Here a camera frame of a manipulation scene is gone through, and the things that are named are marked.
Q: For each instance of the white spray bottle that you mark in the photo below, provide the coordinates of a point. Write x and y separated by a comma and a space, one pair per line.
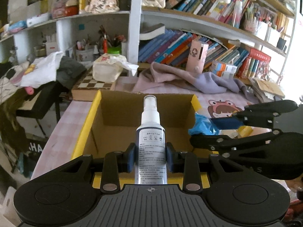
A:
150, 165

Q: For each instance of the stack of papers and books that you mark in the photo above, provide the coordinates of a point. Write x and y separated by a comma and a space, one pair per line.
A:
266, 91

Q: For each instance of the yellow cardboard box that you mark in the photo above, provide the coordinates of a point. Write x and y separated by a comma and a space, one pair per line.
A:
121, 115

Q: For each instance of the tissue pack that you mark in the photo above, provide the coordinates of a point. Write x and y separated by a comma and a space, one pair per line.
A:
108, 67

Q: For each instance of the yellow tape roll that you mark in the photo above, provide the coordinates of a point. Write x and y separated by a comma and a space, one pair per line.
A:
244, 131

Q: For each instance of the red dictionary books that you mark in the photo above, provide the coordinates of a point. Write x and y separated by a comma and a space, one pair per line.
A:
255, 64

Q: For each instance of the wooden chessboard box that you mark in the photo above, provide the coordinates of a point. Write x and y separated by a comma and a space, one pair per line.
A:
86, 87

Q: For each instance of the white bookshelf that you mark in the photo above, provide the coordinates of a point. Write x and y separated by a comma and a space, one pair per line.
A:
174, 20

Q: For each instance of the pink printed tablecloth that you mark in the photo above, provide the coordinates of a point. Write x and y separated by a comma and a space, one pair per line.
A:
58, 149

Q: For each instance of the purple pink towel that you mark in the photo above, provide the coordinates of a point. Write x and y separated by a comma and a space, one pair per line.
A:
208, 83

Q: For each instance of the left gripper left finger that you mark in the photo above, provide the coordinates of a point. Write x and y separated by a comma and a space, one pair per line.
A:
115, 163

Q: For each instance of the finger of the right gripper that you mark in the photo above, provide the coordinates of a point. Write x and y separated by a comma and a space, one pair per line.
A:
204, 145
263, 114

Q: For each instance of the row of blue books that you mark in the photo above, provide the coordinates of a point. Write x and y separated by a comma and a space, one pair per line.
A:
173, 47

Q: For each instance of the pink pencil holder box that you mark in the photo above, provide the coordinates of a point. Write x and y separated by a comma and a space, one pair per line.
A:
197, 57

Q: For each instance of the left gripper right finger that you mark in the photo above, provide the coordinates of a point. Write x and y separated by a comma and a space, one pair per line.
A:
186, 163

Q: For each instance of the pink plush pig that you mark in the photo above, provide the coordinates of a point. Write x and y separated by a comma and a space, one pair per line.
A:
258, 131

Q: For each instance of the orange white medicine boxes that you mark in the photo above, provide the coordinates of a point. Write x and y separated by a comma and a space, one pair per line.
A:
226, 71

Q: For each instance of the white clothes pile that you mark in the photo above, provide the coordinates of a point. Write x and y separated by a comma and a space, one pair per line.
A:
56, 67

